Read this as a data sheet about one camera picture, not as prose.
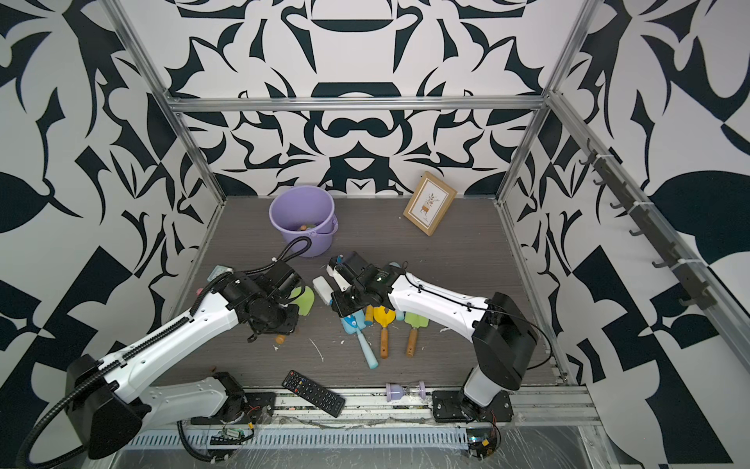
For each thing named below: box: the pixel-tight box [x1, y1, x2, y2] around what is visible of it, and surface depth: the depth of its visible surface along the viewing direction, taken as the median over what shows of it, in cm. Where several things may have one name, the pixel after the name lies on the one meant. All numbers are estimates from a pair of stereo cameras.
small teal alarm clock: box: [207, 264, 234, 282], surface depth 99 cm
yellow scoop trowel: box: [373, 305, 396, 359], surface depth 89 cm
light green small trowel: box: [404, 311, 430, 358], surface depth 87 cm
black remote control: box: [281, 369, 347, 419], surface depth 77 cm
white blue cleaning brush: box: [312, 275, 334, 306], surface depth 83 cm
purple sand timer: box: [385, 381, 427, 403], surface depth 76 cm
